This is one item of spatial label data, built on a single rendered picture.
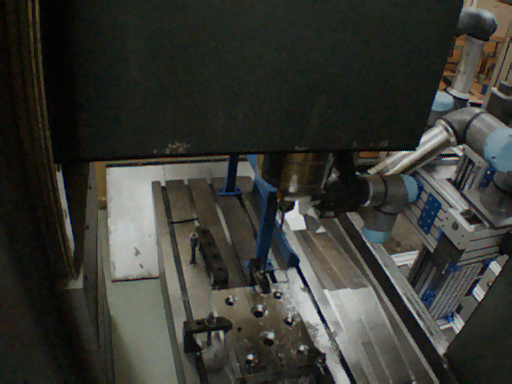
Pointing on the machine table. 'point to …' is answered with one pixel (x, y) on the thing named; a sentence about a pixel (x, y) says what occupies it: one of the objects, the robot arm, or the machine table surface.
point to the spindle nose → (296, 171)
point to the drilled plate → (231, 342)
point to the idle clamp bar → (212, 255)
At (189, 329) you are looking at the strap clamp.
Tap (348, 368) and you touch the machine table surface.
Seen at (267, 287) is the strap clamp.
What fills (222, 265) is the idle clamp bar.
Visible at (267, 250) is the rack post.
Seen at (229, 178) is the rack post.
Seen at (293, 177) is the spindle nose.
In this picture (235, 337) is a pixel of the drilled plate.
